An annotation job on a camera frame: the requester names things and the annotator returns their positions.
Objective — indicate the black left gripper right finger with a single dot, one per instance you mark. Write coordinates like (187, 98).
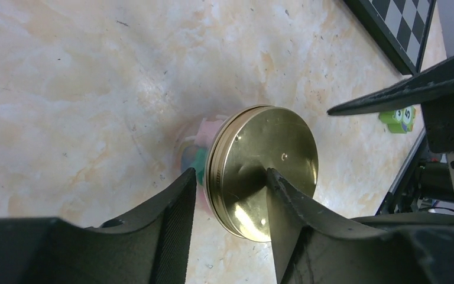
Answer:
(313, 244)

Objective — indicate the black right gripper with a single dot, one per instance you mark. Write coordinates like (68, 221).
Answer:
(433, 89)

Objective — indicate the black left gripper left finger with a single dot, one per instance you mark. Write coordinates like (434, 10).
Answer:
(147, 244)

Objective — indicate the clear glass jar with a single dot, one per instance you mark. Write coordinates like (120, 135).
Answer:
(192, 149)

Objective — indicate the white round jar lid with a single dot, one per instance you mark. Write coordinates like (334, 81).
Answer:
(247, 144)

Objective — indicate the green owl number card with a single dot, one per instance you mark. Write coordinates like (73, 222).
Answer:
(399, 121)

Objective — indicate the black white chessboard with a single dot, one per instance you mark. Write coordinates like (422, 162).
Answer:
(399, 27)

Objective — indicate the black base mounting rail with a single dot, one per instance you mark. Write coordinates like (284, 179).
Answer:
(425, 182)

